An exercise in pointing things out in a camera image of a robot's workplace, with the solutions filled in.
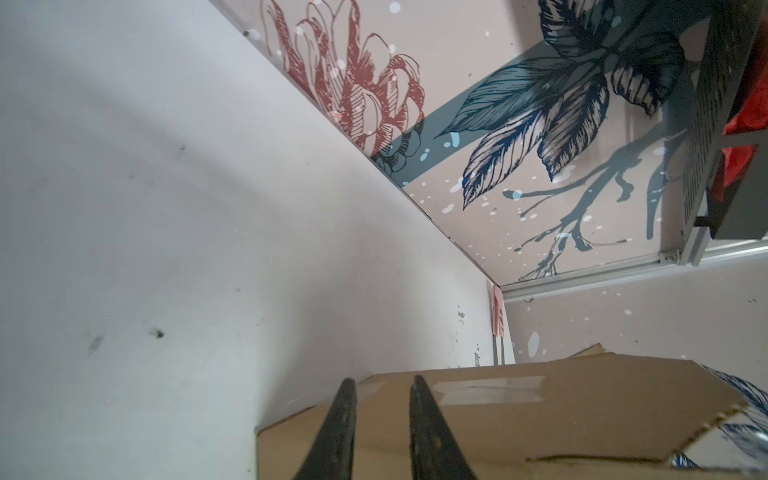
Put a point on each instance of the black wire wall basket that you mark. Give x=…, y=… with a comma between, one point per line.
x=729, y=71

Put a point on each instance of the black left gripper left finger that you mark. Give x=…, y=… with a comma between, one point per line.
x=332, y=452

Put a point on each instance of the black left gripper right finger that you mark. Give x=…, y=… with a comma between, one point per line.
x=434, y=451

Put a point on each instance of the brown cardboard express box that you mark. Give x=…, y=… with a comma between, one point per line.
x=592, y=416

